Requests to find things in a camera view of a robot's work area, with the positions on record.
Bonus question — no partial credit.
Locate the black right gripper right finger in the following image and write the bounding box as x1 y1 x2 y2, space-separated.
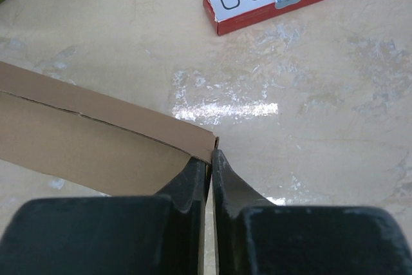
212 149 411 274

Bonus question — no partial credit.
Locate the cardboard box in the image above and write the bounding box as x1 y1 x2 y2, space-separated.
1 63 219 197

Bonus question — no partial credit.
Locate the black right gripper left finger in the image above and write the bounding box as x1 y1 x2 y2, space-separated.
1 158 208 274

